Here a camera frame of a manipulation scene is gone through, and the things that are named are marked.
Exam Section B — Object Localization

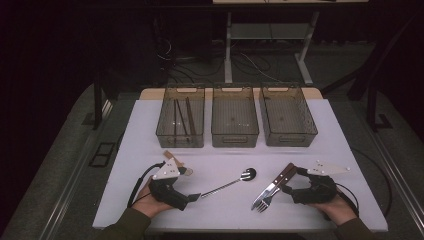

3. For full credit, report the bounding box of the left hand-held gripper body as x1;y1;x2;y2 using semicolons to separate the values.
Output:
148;157;190;212

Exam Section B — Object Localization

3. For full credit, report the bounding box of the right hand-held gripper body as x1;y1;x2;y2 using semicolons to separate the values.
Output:
290;159;352;206

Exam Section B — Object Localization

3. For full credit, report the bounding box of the small wooden spoon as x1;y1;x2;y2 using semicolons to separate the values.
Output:
162;149;194;177

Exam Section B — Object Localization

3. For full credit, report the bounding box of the knife with wooden handle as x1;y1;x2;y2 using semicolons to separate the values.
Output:
250;162;296;211

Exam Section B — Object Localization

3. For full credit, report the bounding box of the metal spoon with black handle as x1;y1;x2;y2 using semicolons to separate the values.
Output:
200;167;258;199

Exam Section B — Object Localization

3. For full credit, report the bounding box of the black chopstick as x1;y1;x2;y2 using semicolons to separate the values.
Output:
173;98;190;137

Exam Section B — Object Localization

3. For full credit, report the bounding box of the brown chopstick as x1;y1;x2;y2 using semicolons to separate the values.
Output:
185;96;198;136

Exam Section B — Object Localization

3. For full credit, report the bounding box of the smoky clear plastic bin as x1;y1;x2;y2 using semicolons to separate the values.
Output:
259;82;319;148
211;83;260;149
155;83;206;149

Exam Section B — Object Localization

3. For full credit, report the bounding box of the person's right hand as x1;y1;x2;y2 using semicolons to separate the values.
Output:
307;194;359;227

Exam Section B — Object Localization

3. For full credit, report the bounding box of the person's left hand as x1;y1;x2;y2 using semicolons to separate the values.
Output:
131;179;175;220

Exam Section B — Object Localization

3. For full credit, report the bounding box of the white table sheet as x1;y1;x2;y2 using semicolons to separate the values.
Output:
92;98;389;233

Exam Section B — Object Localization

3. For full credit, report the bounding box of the black metal stand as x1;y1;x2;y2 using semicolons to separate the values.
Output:
92;71;121;131
348;13;421;133

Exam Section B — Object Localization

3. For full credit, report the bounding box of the left hand-held gripper cable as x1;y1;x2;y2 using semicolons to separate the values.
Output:
127;161;167;210

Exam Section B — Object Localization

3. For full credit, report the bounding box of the hand-held gripper cable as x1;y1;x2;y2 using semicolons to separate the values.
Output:
334;182;361;218
127;161;167;210

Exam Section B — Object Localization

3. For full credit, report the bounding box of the right hand-held gripper cable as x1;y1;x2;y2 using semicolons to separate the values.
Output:
334;182;361;218

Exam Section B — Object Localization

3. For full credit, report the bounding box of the thin black cable loop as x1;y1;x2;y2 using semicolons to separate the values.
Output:
351;146;394;219

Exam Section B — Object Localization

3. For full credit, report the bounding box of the metal floor rail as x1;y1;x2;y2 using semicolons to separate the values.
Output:
353;103;424;229
39;99;113;240

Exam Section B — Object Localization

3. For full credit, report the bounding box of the tangle of black floor cables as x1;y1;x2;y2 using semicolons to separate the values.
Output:
156;36;284;85

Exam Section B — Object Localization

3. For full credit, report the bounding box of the white metal desk frame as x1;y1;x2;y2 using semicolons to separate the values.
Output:
212;0;369;87

